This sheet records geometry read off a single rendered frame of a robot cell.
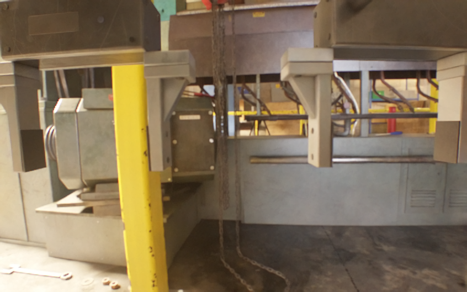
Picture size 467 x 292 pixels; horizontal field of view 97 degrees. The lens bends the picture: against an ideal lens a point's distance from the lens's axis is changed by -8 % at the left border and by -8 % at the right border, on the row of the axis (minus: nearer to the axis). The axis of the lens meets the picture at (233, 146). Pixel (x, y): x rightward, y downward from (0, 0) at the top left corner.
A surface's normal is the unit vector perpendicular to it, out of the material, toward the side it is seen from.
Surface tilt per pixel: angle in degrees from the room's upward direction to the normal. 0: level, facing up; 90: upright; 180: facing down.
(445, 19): 90
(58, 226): 90
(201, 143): 90
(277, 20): 78
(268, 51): 90
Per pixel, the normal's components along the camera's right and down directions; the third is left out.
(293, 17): -0.14, -0.11
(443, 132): -1.00, 0.02
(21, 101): 1.00, -0.02
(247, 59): -0.14, 0.10
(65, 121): 0.21, 0.09
